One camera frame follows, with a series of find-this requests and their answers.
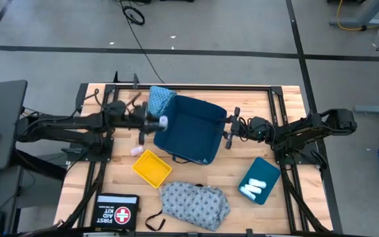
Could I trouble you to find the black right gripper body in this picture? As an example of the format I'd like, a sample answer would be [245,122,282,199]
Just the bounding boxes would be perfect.
[226,107,255,149]

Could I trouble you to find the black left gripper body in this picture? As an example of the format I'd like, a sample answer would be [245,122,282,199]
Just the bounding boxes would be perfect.
[132,101,153,146]

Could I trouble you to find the teal patterned gown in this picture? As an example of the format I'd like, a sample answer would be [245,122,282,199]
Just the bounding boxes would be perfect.
[147,86,178,118]

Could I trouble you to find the navy fabric basket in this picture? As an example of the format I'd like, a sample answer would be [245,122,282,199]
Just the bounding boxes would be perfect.
[153,94,228,166]

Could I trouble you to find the yellow plastic tray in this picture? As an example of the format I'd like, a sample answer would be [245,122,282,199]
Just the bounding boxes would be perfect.
[132,149,173,190]

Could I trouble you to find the grey striped square-print cloth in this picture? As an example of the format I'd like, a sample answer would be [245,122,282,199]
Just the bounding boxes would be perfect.
[144,181,232,232]

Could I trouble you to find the black table clamp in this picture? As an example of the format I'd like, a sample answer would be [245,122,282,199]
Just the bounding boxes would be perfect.
[113,70,140,85]

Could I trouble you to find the teal plastic tray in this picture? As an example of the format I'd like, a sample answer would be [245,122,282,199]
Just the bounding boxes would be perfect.
[237,156,282,206]

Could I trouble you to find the white gauze roll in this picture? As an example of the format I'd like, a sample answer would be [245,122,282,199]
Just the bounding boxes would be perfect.
[243,184,263,196]
[248,178,268,190]
[238,186,257,201]

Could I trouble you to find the black first aid kit pouch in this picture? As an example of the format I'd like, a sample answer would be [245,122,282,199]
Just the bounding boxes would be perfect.
[91,193,141,230]

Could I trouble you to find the grey metal floor bar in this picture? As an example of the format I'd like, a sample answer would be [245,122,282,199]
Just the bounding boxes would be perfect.
[354,105,379,115]

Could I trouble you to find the grey desk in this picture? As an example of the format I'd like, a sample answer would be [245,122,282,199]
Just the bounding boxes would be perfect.
[0,79,28,176]

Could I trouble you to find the grey metal table base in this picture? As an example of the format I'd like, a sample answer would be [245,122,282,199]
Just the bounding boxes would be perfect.
[328,0,379,28]

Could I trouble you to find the black aluminium table frame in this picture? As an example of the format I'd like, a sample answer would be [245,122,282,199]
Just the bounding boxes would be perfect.
[64,82,334,235]

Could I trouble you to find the black floor cable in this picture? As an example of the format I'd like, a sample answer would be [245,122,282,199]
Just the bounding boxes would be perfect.
[112,0,166,85]

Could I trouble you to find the yellow floor cable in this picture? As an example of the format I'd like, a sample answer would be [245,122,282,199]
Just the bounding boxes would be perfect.
[336,0,379,32]

